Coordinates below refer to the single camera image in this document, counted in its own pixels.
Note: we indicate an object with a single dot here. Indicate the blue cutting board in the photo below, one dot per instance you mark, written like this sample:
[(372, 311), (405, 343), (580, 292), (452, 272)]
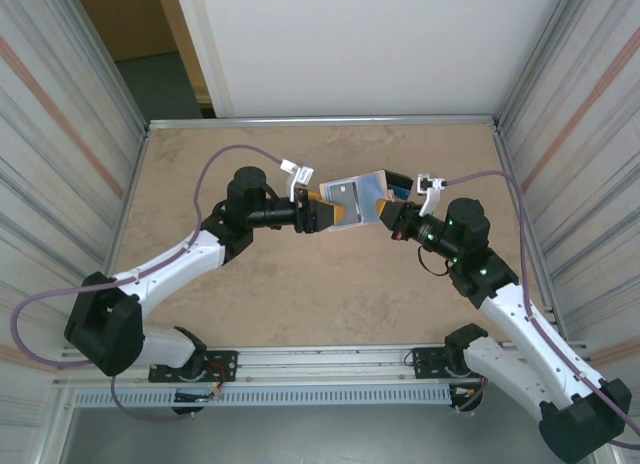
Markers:
[(370, 194)]

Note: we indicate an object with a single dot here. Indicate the dark grey credit card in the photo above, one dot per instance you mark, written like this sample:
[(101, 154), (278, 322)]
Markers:
[(345, 199)]

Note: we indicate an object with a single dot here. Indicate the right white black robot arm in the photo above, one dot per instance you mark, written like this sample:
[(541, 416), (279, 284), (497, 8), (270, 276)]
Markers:
[(525, 329)]

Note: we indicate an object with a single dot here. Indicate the blue credit card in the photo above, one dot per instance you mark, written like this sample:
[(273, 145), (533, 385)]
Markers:
[(399, 190)]

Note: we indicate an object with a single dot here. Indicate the clear black card box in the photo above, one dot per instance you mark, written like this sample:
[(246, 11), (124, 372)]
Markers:
[(400, 178)]

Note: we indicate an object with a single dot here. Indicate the striped corrugated side panel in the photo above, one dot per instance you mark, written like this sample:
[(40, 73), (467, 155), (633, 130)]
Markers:
[(600, 134), (40, 134)]

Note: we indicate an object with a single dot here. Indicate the small green circuit board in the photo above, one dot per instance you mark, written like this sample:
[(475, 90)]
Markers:
[(192, 397)]

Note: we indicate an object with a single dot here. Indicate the grey metal lower shelf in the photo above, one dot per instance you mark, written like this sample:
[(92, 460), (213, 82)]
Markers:
[(325, 439)]

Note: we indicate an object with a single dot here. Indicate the brown wooden door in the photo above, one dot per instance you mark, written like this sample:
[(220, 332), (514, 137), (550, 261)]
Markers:
[(125, 19)]

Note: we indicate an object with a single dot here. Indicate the aluminium table end rail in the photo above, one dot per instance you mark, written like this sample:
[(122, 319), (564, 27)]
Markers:
[(325, 120)]

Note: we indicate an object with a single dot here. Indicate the aluminium table side rail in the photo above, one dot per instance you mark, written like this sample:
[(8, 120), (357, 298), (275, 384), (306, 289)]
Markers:
[(134, 184), (539, 264)]

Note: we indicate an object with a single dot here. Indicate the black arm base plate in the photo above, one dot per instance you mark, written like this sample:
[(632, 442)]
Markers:
[(225, 364), (425, 364)]

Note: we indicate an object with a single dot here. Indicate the aluminium mounting rail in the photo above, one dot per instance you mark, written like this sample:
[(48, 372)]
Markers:
[(325, 356)]

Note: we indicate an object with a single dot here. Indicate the aluminium frame post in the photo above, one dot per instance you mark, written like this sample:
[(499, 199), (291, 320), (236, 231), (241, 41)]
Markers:
[(539, 59), (129, 101)]

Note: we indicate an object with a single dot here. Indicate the white door frame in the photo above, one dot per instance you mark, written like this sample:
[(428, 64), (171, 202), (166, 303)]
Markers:
[(204, 44)]

